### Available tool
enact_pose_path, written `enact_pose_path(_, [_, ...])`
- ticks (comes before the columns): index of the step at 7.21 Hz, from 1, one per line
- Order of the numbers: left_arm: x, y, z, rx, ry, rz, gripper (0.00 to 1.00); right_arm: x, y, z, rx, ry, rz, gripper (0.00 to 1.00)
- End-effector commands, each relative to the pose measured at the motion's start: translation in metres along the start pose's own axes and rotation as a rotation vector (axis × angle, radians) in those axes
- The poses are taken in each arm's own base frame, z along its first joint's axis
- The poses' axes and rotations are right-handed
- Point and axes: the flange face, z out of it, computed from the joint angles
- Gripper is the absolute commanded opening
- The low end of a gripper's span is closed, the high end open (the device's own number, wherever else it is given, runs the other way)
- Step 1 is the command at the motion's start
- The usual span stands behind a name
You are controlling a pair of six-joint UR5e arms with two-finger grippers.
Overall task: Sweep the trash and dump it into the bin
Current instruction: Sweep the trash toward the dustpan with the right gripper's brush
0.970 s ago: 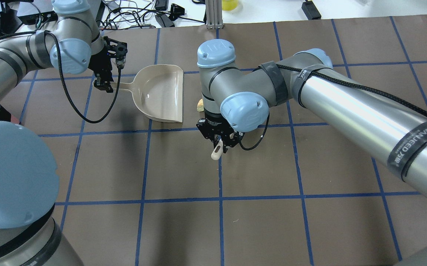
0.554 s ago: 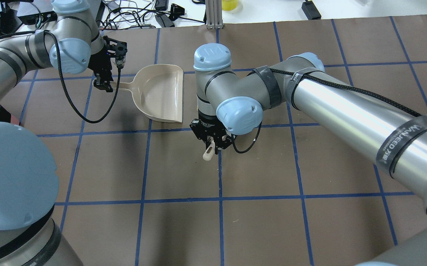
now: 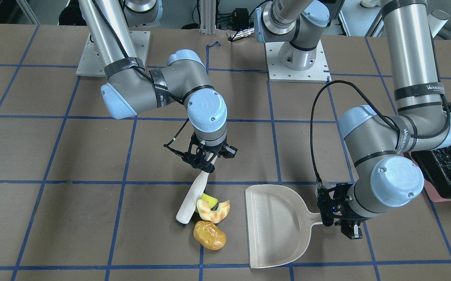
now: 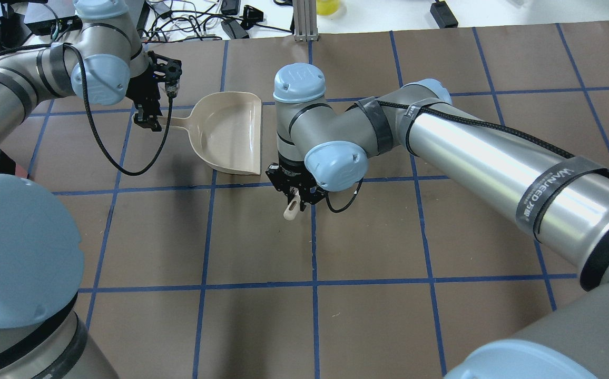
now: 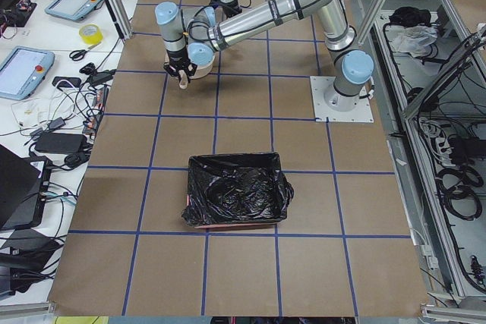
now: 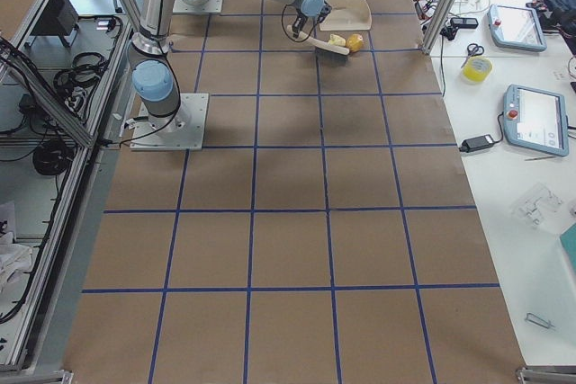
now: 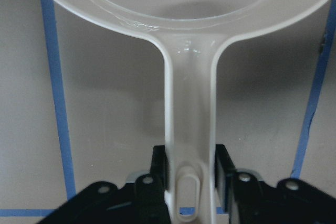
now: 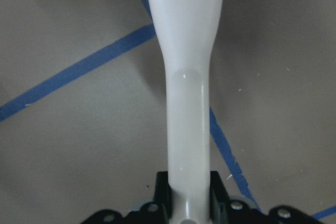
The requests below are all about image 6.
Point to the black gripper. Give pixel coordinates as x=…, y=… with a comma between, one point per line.
x=300, y=22

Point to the beige hand brush black bristles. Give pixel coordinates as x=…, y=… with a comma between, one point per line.
x=338, y=55

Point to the beige plastic dustpan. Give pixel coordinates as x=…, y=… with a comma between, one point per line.
x=347, y=15

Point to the orange toy potato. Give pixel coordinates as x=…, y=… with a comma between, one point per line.
x=355, y=42

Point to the yellow tape roll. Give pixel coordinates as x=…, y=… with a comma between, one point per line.
x=475, y=70

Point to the blue teach pendant far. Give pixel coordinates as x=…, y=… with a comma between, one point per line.
x=514, y=27

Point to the blue teach pendant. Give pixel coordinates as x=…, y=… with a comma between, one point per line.
x=535, y=119
x=514, y=27

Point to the black small power brick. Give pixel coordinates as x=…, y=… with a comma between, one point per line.
x=478, y=143

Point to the blue teach pendant near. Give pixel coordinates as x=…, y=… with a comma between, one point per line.
x=535, y=119

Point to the clear plastic bag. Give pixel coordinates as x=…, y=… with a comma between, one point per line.
x=540, y=208

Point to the teal book corner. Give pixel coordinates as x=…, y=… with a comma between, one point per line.
x=568, y=242

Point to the crumpled white cloth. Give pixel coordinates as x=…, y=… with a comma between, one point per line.
x=16, y=259

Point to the black handled scissors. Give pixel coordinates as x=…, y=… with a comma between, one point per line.
x=473, y=50

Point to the aluminium frame rail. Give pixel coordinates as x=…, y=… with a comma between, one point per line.
x=24, y=71

